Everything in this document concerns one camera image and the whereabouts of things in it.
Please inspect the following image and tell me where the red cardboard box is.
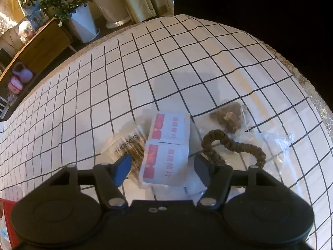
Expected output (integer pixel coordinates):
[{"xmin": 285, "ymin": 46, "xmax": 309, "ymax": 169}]
[{"xmin": 0, "ymin": 198, "xmax": 19, "ymax": 250}]

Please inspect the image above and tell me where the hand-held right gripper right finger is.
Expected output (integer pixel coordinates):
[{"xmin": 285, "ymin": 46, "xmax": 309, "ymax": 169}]
[{"xmin": 194, "ymin": 154, "xmax": 277, "ymax": 211}]

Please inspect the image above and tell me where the white bottle set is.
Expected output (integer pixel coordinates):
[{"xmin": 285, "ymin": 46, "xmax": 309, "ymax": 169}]
[{"xmin": 0, "ymin": 95, "xmax": 11, "ymax": 118}]

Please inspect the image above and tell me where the pink case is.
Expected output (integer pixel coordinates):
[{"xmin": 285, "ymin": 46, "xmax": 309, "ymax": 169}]
[{"xmin": 7, "ymin": 75, "xmax": 24, "ymax": 94}]

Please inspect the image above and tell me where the white red-label alcohol pad packet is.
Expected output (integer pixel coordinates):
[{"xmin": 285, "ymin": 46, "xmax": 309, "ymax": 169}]
[
  {"xmin": 139, "ymin": 140, "xmax": 190, "ymax": 186},
  {"xmin": 149, "ymin": 112, "xmax": 191, "ymax": 145}
]

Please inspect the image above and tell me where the wooden cabinet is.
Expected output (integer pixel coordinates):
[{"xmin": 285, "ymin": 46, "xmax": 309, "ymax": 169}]
[{"xmin": 0, "ymin": 18, "xmax": 77, "ymax": 121}]

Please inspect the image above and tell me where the potted plant in white pot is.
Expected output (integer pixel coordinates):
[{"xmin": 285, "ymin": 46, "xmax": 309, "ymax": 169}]
[{"xmin": 40, "ymin": 0, "xmax": 101, "ymax": 43}]

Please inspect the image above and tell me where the clear cotton swab bag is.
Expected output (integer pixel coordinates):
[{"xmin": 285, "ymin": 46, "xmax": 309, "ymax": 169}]
[{"xmin": 100, "ymin": 124, "xmax": 149, "ymax": 180}]

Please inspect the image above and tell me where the white pink plush ornament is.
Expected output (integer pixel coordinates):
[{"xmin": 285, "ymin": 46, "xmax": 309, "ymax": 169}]
[{"xmin": 18, "ymin": 19, "xmax": 35, "ymax": 38}]

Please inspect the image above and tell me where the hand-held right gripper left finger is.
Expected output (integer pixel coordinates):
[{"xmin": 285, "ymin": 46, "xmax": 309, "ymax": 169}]
[{"xmin": 49, "ymin": 154, "xmax": 132, "ymax": 210}]

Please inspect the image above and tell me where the white black-grid tablecloth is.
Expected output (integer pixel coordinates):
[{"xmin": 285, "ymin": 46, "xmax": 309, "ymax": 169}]
[{"xmin": 0, "ymin": 14, "xmax": 326, "ymax": 250}]

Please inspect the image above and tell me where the patterned wall hanging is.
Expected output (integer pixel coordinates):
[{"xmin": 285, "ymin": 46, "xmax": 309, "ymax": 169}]
[{"xmin": 0, "ymin": 0, "xmax": 26, "ymax": 34}]

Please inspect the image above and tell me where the bag of brown dried bits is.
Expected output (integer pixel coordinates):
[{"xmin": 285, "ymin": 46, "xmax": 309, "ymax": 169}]
[{"xmin": 208, "ymin": 101, "xmax": 250, "ymax": 133}]

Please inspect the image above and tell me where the long brown scrunchie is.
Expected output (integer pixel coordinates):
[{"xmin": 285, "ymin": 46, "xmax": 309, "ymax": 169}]
[{"xmin": 191, "ymin": 129, "xmax": 296, "ymax": 188}]

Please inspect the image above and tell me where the white standing air conditioner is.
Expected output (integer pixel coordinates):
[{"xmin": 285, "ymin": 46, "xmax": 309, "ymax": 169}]
[{"xmin": 94, "ymin": 0, "xmax": 136, "ymax": 29}]

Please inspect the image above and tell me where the purple kettle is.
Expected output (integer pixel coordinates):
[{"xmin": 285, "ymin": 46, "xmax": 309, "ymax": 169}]
[{"xmin": 13, "ymin": 62, "xmax": 34, "ymax": 82}]

